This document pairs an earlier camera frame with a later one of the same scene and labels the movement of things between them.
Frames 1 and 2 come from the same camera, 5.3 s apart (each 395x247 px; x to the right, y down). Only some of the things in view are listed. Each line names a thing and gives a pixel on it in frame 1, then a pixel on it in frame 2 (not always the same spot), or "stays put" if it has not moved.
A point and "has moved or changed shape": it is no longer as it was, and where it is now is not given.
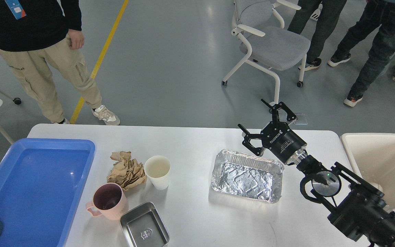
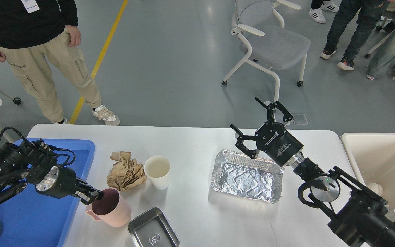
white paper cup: (157, 168) stays put
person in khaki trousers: (32, 36) stays put
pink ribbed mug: (109, 200) has moved or changed shape
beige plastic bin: (388, 161) stays put
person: (394, 17) -> (369, 14)
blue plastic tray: (34, 189) stays put
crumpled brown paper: (127, 172) stays put
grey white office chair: (267, 44) stays put
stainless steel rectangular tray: (143, 226) has moved or changed shape
